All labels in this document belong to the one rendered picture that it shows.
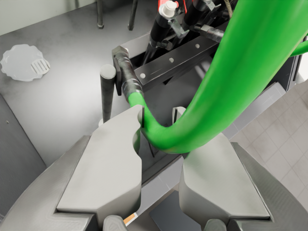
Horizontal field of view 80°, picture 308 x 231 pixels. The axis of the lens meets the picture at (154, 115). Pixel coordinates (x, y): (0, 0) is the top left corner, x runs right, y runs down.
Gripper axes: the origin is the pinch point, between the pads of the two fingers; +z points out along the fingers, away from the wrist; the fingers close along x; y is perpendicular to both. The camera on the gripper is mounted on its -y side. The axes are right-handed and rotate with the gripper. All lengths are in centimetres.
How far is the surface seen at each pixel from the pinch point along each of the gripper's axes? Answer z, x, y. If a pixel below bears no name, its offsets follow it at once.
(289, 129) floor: 131, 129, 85
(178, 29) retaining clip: 19.4, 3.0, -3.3
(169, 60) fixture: 30.2, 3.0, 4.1
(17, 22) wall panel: 41, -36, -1
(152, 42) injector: 24.4, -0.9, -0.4
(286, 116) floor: 139, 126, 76
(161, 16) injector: 19.9, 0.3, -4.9
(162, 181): 14.6, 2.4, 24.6
